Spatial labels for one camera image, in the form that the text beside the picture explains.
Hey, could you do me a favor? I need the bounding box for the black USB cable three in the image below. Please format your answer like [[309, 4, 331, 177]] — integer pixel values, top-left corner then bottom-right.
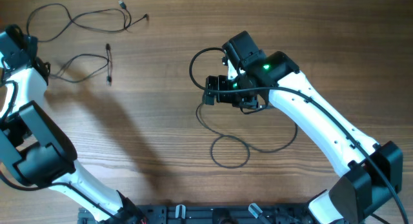
[[195, 101, 299, 170]]

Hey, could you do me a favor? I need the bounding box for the black USB cable two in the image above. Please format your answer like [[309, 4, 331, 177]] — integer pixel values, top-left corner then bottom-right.
[[48, 43, 114, 87]]

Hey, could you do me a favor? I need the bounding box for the black USB cable one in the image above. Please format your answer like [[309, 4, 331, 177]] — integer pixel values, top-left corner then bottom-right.
[[25, 0, 150, 43]]

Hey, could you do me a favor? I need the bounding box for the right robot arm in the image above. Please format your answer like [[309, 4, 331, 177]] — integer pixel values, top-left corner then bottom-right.
[[203, 31, 403, 223]]

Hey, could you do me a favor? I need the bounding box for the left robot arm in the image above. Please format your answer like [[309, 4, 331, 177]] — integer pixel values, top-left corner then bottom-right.
[[1, 25, 148, 223]]

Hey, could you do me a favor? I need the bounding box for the right camera black cable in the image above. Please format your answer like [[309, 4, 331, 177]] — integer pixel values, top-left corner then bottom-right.
[[188, 46, 410, 224]]

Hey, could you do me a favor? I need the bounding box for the camera black cable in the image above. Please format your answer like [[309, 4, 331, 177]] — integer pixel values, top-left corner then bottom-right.
[[0, 80, 123, 224], [188, 46, 410, 224]]

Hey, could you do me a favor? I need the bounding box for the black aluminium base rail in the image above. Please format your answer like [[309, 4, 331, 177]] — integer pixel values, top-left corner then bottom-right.
[[77, 203, 323, 224]]

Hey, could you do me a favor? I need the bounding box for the left camera black cable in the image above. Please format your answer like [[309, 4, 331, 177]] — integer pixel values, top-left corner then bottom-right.
[[0, 80, 123, 224]]

